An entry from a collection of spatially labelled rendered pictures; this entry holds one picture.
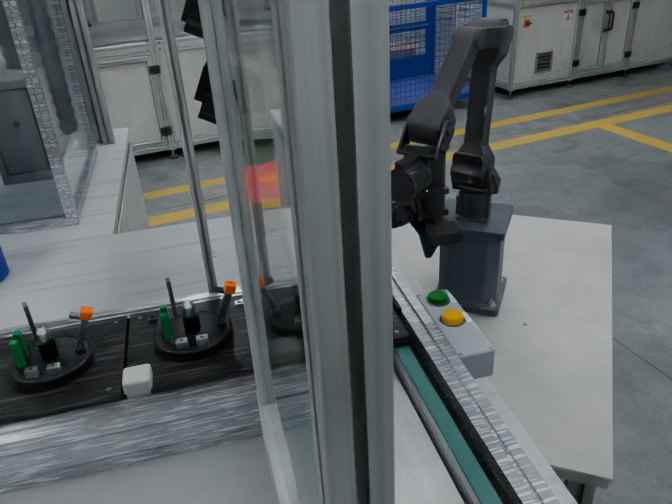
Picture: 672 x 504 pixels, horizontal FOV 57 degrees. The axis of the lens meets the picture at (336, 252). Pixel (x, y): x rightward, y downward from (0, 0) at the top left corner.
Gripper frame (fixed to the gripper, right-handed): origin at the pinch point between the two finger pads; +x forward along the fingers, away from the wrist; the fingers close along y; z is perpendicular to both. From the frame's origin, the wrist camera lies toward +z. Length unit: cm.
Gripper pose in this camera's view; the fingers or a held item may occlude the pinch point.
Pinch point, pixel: (428, 241)
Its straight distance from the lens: 115.9
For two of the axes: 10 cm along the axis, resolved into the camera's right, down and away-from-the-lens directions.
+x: 0.6, 8.7, 4.9
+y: 2.4, 4.6, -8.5
